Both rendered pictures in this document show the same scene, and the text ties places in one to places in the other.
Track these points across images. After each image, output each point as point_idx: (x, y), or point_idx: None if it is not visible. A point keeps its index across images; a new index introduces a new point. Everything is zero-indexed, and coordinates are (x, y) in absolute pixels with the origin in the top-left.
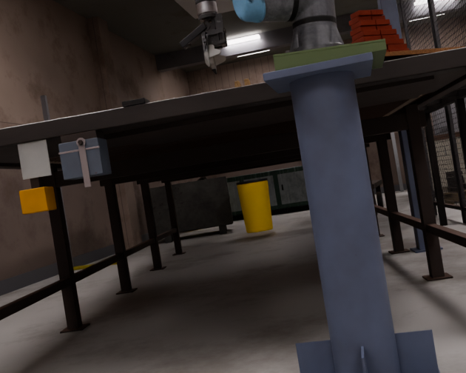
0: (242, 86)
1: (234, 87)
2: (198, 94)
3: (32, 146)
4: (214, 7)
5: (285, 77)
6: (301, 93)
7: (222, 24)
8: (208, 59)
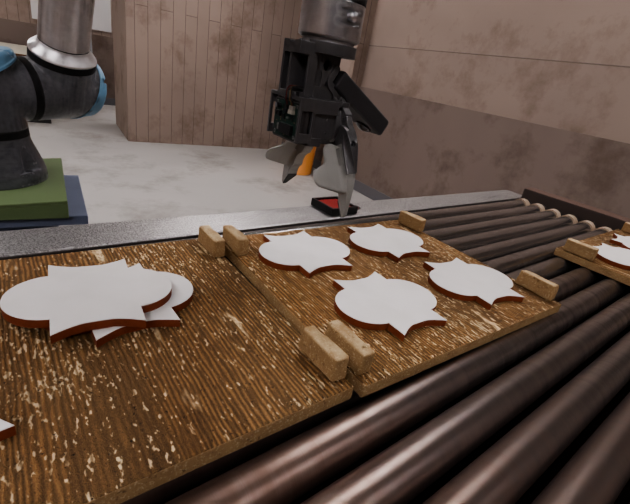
0: (172, 217)
1: (185, 216)
2: (242, 211)
3: None
4: (299, 21)
5: None
6: None
7: (281, 74)
8: (285, 165)
